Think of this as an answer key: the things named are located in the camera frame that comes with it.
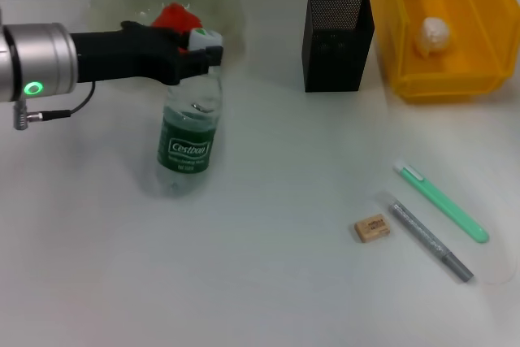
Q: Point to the yellow plastic bin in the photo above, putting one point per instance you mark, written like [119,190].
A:
[438,83]

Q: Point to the mint green pen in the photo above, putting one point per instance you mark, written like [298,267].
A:
[443,202]

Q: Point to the white paper ball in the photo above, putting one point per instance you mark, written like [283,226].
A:
[432,36]

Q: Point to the black mesh pen holder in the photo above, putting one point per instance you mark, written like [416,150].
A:
[333,58]

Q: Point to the clear green-label water bottle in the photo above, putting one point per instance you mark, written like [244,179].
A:
[187,148]

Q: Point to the red-orange toy orange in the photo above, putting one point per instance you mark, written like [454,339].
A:
[174,18]

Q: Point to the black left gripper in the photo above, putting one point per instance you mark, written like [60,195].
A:
[130,54]

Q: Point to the grey marker pen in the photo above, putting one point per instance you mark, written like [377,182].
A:
[426,237]

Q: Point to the tan rectangular eraser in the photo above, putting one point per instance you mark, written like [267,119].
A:
[371,228]

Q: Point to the translucent green fruit bowl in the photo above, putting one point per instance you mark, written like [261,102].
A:
[227,5]

